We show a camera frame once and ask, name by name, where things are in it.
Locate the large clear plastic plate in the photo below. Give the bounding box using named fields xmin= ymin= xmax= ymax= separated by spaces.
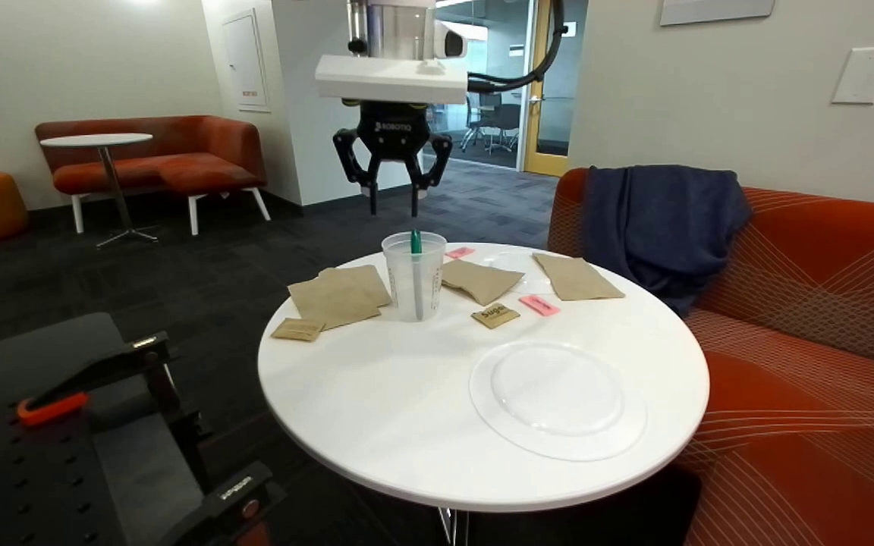
xmin=467 ymin=337 xmax=649 ymax=464

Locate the small orange background sofa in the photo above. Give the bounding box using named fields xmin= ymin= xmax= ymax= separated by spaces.
xmin=34 ymin=113 xmax=277 ymax=238

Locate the black clamp bracket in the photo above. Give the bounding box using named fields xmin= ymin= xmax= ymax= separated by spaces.
xmin=138 ymin=330 xmax=289 ymax=546

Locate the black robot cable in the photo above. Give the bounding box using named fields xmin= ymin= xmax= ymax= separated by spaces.
xmin=464 ymin=0 xmax=574 ymax=97

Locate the green pen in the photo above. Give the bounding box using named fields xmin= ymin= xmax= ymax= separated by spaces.
xmin=408 ymin=225 xmax=427 ymax=322

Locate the orange fabric sofa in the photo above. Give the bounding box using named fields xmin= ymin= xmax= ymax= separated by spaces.
xmin=545 ymin=162 xmax=874 ymax=546

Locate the orange handled black clamp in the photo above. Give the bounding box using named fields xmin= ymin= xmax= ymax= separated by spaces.
xmin=12 ymin=342 xmax=160 ymax=429

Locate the wooden door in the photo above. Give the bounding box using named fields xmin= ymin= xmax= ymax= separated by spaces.
xmin=518 ymin=0 xmax=589 ymax=181

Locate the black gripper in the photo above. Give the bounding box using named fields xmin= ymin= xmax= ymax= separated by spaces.
xmin=330 ymin=97 xmax=456 ymax=222

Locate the navy blue blanket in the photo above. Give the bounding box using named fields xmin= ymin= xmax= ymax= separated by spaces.
xmin=581 ymin=162 xmax=756 ymax=317

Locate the small round white table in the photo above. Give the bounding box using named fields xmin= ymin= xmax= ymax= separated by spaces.
xmin=38 ymin=129 xmax=165 ymax=251

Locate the small brown paper napkin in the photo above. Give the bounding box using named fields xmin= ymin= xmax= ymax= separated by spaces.
xmin=270 ymin=313 xmax=329 ymax=345

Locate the brown sugar packet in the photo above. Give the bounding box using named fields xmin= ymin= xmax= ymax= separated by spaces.
xmin=470 ymin=301 xmax=526 ymax=334

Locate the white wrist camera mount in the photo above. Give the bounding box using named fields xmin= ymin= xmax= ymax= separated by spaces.
xmin=312 ymin=50 xmax=470 ymax=110

